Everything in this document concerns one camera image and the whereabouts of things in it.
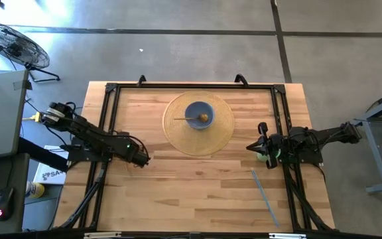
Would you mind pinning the round woven straw placemat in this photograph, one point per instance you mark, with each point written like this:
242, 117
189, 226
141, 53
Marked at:
197, 142

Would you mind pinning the black aluminium table frame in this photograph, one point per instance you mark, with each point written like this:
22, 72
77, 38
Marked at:
194, 86

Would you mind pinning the white printed cardboard box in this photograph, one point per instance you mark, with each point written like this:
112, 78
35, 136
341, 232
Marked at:
50, 169

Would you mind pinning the dark desk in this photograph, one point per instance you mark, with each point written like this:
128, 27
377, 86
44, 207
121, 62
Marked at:
8, 172

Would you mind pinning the silver corner bracket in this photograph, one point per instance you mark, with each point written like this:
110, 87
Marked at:
102, 235
287, 236

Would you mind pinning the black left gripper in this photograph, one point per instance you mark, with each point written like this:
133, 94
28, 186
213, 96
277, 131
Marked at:
132, 153

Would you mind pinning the yellow-labelled bottle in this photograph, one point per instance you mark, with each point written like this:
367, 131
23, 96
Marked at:
35, 190

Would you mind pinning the blue-grey bowl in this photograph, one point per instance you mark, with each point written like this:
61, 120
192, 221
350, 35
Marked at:
194, 109

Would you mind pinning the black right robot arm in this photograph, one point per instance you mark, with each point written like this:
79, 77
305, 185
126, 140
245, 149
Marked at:
327, 134

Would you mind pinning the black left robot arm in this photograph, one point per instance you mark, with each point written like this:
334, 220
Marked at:
88, 132

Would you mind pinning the grey-blue metal cart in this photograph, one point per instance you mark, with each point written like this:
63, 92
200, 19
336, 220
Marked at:
376, 149

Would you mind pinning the black computer mouse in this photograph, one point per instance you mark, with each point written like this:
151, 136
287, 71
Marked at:
3, 202

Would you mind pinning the blue drinking straw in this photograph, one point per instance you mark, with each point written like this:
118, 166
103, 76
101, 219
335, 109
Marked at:
264, 197

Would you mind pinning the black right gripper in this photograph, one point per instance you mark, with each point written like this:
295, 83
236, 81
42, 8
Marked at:
279, 144

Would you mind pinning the black floor fan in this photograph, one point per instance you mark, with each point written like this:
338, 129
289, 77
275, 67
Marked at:
12, 44

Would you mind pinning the wooden stick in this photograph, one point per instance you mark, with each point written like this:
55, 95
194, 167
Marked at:
204, 117

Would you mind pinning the teal plastic cup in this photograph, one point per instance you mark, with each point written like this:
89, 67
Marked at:
260, 157

